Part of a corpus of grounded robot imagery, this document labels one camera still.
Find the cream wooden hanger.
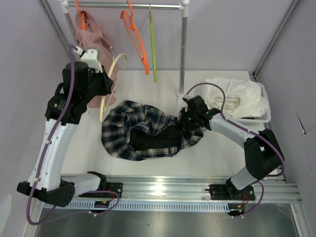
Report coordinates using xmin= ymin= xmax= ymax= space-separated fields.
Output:
xmin=99 ymin=53 xmax=127 ymax=122

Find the pink skirt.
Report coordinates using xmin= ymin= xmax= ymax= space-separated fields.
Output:
xmin=75 ymin=10 xmax=118 ymax=109

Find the navy plaid skirt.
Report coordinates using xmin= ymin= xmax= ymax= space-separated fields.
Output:
xmin=101 ymin=100 xmax=206 ymax=161

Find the orange hanger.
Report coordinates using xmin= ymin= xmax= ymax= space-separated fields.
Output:
xmin=120 ymin=0 xmax=149 ymax=75
xmin=75 ymin=0 xmax=87 ymax=30

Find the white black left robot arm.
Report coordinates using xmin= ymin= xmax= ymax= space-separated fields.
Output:
xmin=17 ymin=61 xmax=113 ymax=207

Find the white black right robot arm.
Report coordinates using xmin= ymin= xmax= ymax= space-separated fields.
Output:
xmin=181 ymin=95 xmax=284 ymax=200

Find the green hanger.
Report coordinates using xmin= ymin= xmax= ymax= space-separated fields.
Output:
xmin=149 ymin=3 xmax=158 ymax=83

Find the white garment in basket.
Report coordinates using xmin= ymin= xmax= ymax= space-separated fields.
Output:
xmin=204 ymin=76 xmax=270 ymax=119

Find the white laundry basket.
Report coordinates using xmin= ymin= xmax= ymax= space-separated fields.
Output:
xmin=203 ymin=79 xmax=272 ymax=123

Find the silver white clothes rack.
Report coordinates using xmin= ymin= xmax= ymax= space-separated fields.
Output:
xmin=57 ymin=0 xmax=190 ymax=117

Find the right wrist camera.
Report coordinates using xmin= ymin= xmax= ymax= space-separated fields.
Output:
xmin=182 ymin=95 xmax=197 ymax=107

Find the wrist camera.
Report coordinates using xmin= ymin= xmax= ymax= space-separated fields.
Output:
xmin=182 ymin=95 xmax=197 ymax=107
xmin=73 ymin=46 xmax=103 ymax=73

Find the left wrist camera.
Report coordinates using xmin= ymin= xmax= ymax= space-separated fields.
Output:
xmin=73 ymin=46 xmax=103 ymax=73

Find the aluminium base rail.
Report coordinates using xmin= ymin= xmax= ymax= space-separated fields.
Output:
xmin=33 ymin=175 xmax=303 ymax=204

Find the white slotted cable duct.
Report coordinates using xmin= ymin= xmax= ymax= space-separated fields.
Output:
xmin=43 ymin=201 xmax=247 ymax=212

